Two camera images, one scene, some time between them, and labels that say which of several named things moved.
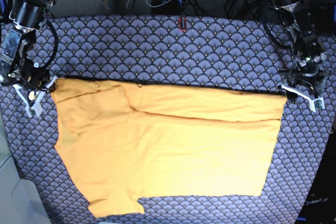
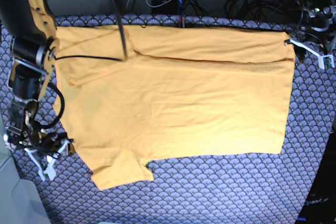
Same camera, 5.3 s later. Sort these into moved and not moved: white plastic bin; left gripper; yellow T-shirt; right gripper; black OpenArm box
Moved: right gripper; left gripper
Not moved: black OpenArm box; yellow T-shirt; white plastic bin
